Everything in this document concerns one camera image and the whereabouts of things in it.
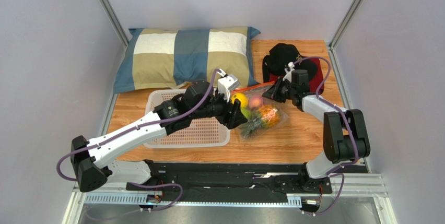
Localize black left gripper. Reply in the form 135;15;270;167
191;88;248;131

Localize clear zip top bag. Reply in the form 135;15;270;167
231;82;288;141

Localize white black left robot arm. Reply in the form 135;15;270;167
69;75;247;192

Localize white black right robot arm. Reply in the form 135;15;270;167
263;69;371;192

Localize green fake apple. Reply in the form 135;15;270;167
241;108;252;120

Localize yellow fake orange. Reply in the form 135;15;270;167
231;92;249;108

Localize pink fake peach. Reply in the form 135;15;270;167
248;95;264;110

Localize orange fake pineapple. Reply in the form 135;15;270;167
239;104;283;139

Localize white perforated plastic basket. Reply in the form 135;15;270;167
144;89;230;149

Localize black baseball cap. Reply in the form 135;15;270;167
262;43;319;82

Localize folded dark red cloth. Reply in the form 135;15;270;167
262;55;324;92

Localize checkered blue beige pillow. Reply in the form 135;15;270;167
113;27;261;93

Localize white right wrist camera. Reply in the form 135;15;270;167
283;62;295;82

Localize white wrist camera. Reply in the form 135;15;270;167
217;69;240;102
283;62;295;82

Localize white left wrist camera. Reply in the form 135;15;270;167
217;69;240;102

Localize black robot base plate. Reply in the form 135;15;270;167
125;159;369;204

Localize aluminium frame rail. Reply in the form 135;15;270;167
62;173;397;223

